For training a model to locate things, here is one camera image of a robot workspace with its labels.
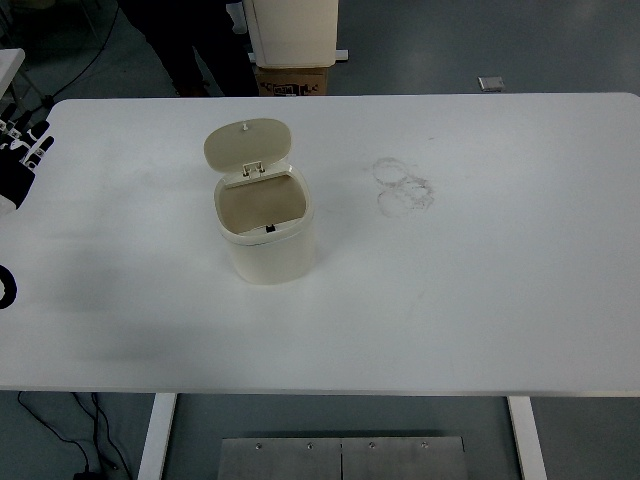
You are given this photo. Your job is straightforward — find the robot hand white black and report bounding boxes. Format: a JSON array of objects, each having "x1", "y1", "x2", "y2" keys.
[{"x1": 0, "y1": 112, "x2": 55, "y2": 215}]

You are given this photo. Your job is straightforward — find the cream trash bin with lid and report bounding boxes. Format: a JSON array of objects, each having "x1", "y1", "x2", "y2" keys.
[{"x1": 203, "y1": 117, "x2": 317, "y2": 287}]

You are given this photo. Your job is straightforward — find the white side table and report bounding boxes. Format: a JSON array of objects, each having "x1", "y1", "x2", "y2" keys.
[{"x1": 0, "y1": 48, "x2": 56, "y2": 121}]

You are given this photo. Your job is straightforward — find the person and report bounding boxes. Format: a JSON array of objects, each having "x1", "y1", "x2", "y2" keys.
[{"x1": 119, "y1": 0, "x2": 259, "y2": 98}]

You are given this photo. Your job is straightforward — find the cardboard box with black print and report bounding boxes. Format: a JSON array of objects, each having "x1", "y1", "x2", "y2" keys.
[{"x1": 252, "y1": 64, "x2": 331, "y2": 97}]

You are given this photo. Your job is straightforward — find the white table leg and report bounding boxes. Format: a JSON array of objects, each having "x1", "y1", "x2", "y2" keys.
[
  {"x1": 507, "y1": 396, "x2": 549, "y2": 480},
  {"x1": 137, "y1": 393, "x2": 178, "y2": 480}
]

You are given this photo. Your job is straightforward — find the white cabinet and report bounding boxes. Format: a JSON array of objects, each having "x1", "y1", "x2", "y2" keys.
[{"x1": 243, "y1": 0, "x2": 340, "y2": 69}]

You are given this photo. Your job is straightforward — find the grey metal plate with screws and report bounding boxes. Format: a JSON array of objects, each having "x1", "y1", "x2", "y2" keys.
[{"x1": 221, "y1": 436, "x2": 469, "y2": 480}]

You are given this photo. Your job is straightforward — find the long black floor cable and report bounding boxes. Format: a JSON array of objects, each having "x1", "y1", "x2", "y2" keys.
[{"x1": 49, "y1": 3, "x2": 122, "y2": 101}]

